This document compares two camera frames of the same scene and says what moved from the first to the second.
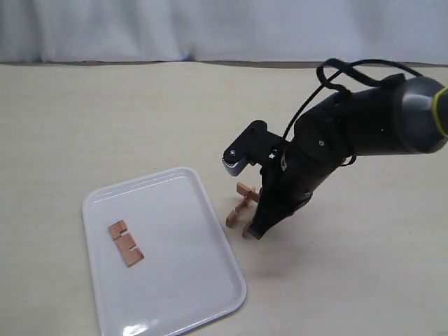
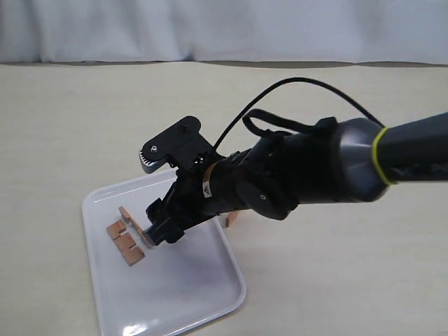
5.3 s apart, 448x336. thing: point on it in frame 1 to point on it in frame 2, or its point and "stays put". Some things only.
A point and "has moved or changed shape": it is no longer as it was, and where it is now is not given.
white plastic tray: [189, 273] stays put
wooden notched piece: [124, 241] stays put
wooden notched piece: [231, 218] stays put
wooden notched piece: [248, 191] has moved or changed shape
